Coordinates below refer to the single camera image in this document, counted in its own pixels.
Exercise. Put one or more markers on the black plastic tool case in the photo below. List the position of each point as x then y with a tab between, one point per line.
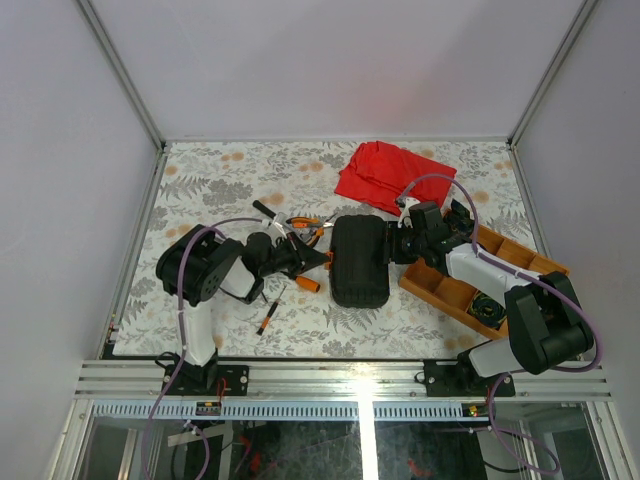
359	276

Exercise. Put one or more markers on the aluminium front rail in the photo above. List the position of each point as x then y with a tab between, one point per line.
319	390

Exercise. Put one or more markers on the small orange black screwdriver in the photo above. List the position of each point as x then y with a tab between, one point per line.
272	309

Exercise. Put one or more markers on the wooden compartment tray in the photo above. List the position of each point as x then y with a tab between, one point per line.
453	294

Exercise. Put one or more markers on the orange black pliers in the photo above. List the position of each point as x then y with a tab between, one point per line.
310	229

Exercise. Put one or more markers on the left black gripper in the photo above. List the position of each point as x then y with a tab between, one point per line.
303	258

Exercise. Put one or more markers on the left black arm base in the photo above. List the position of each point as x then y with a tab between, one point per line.
212	379

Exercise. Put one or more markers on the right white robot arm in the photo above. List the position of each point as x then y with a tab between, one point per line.
546	325

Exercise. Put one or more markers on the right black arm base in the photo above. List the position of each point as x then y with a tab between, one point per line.
472	373

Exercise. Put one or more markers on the large orange handled screwdriver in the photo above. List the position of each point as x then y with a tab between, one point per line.
307	284

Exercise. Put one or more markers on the red folded cloth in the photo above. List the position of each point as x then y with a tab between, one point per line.
378	173

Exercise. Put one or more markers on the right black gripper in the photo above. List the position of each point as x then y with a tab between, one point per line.
392	234

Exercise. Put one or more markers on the black handled hammer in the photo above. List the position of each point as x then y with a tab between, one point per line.
276	221

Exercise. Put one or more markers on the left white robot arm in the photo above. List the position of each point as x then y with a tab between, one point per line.
203	261

